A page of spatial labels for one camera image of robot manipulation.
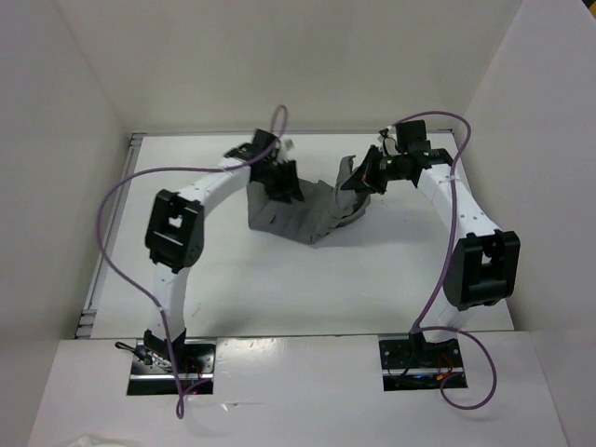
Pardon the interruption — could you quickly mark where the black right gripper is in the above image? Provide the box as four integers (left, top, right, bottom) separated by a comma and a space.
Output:
342, 144, 407, 195

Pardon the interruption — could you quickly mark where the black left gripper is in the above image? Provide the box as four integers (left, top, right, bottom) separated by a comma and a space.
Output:
255, 158, 303, 204

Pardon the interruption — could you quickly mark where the grey pleated skirt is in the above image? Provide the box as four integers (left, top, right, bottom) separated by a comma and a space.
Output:
247, 156, 371, 245

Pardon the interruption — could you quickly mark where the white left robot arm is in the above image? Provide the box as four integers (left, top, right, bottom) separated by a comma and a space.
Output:
143, 140, 303, 373

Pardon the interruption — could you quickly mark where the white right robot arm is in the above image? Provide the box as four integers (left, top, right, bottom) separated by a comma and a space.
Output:
341, 142, 521, 366

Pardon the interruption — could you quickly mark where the white crumpled cloth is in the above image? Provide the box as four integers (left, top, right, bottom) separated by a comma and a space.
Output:
65, 435, 135, 447

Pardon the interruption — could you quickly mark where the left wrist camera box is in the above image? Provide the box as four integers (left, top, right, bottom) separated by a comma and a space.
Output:
251, 129, 278, 157

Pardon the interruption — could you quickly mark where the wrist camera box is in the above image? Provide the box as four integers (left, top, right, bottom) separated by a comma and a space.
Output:
251, 129, 278, 157
394, 119, 427, 153

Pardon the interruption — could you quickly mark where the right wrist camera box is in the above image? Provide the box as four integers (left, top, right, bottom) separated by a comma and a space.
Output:
394, 119, 427, 153

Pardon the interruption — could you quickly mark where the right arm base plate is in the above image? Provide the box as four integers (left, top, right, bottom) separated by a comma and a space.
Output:
378, 336, 467, 392

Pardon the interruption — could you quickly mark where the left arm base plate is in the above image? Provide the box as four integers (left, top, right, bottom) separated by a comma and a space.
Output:
127, 338, 219, 397

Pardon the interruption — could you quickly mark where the aluminium table edge rail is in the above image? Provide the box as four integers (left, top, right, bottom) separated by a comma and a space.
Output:
74, 133, 145, 339

